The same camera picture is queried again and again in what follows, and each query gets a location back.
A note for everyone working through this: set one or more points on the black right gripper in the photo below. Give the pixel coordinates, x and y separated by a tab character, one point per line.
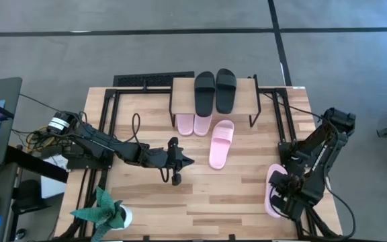
294	196

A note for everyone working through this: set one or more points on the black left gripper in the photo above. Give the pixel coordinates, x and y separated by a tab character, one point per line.
171	158

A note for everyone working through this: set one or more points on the pink foam slide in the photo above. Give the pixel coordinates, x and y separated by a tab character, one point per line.
277	168
185	126
203	127
220	148

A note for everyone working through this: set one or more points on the black foam slide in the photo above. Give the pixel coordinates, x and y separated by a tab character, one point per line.
204	101
226	97

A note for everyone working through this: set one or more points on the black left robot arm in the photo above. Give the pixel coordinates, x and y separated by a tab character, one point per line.
106	144

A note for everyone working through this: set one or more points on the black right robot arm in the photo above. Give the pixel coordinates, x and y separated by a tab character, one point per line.
317	151

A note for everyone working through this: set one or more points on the black perforated floor grille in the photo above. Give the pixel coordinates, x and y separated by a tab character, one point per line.
146	80

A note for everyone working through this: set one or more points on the green plant in white pot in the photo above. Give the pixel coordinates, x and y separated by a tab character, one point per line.
106	211

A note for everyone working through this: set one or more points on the white box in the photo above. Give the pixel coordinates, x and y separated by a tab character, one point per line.
54	188

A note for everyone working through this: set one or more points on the black stool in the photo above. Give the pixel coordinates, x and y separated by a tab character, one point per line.
29	196

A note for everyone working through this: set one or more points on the black caster wheel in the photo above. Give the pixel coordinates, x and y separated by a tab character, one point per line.
20	234

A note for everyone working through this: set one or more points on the wooden shelf with black frame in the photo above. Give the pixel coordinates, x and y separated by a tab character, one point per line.
181	97

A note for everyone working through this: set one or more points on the black aluminium rig frame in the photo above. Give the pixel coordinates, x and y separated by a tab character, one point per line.
133	90

